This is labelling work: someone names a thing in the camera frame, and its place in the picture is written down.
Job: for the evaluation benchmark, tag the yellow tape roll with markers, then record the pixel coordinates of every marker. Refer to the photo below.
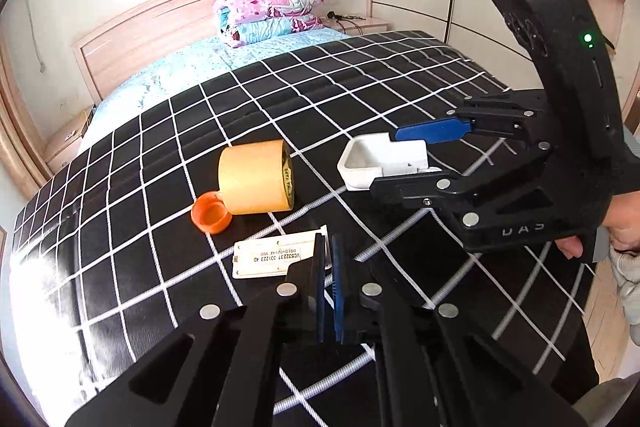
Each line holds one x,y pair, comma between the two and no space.
250,177

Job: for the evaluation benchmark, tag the light wooden wall frame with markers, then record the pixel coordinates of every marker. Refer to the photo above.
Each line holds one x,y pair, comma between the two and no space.
20,142

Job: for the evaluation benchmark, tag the light wooden nightstand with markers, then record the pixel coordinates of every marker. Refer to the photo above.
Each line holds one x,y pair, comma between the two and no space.
70,147
367,26

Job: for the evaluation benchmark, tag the light wooden headboard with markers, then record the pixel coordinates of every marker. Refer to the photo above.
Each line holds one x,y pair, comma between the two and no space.
140,27

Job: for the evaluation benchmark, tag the light blue folded quilt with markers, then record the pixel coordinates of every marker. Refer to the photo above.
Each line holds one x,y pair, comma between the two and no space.
265,29

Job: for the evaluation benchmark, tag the orange bottle cap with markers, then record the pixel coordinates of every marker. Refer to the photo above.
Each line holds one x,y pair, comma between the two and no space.
212,214

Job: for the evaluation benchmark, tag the person's right forearm white sleeve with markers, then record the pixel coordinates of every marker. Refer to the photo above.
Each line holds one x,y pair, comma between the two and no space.
627,274

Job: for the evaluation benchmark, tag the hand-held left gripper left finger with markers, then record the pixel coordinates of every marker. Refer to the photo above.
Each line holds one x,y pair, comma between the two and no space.
321,287

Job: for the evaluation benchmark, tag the black white checkered cloth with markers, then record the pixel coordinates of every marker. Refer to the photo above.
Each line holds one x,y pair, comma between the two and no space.
350,72

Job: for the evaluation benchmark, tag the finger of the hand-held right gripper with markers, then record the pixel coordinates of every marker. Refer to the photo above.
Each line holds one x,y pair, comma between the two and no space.
415,189
430,132

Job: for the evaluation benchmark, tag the person's right hand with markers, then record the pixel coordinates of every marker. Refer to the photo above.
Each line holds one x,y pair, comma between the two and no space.
626,222

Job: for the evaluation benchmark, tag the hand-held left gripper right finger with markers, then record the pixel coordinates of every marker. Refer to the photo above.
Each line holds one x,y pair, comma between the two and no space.
341,288

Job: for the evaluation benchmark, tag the pink floral folded quilt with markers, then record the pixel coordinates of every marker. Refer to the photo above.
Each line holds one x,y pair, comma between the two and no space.
270,7

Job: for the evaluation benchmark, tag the white label card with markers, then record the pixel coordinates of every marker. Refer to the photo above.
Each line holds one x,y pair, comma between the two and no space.
270,258

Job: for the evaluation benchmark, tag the white plastic holder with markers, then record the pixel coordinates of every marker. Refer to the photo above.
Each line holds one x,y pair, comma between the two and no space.
385,155

